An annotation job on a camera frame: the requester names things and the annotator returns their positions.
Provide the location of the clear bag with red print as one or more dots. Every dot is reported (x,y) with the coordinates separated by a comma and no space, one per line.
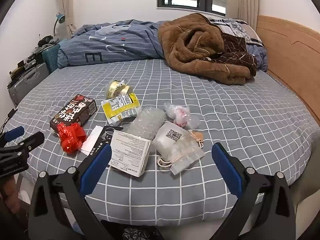
(180,115)

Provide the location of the beige curtain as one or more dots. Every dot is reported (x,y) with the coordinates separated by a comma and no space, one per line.
(247,2)
(67,2)

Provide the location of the round plastic cup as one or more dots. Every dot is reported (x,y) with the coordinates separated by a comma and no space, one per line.
(120,88)

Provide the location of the wooden headboard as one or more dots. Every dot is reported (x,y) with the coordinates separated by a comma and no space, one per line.
(287,55)

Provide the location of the brown snack box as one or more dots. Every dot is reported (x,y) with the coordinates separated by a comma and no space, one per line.
(72,111)

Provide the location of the grey suitcase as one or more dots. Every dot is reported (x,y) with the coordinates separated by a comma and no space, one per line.
(27,82)

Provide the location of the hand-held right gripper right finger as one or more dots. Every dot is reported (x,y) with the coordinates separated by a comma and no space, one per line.
(226,170)

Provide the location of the blue striped duvet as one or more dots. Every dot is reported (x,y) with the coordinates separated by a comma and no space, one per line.
(112,42)

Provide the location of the white cardboard box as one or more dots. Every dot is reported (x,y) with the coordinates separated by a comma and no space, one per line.
(130,152)

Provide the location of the grey checked bed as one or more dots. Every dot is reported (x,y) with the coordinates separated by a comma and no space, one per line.
(225,130)

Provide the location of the teal crate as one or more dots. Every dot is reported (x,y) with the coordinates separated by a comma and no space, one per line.
(51,57)

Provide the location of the pile of dark gadgets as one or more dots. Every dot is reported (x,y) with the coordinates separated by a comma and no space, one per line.
(32,57)

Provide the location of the yellow snack wrapper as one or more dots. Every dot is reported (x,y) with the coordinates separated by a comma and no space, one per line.
(120,107)

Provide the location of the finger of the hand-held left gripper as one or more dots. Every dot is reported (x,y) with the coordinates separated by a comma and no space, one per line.
(32,140)
(13,132)

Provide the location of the blue desk lamp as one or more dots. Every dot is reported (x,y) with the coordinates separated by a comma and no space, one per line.
(60,18)

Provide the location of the brown fleece blanket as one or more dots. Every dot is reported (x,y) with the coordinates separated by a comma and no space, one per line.
(190,55)

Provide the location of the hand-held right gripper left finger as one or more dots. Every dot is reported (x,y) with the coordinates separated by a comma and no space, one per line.
(97,170)

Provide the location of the black packet with white paper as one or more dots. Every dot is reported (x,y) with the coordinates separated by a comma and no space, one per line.
(106,135)

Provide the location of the person's left hand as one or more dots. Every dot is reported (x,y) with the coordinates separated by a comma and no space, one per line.
(7,191)

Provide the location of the black and white patterned pillow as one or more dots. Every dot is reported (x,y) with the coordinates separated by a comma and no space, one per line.
(237,28)

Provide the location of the trash bin with black bag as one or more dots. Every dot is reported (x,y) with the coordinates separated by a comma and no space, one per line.
(140,233)

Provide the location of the red plastic bag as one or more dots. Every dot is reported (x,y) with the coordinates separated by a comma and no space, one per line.
(71,137)

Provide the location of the clear bubble wrap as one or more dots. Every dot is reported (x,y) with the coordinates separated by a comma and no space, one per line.
(147,122)

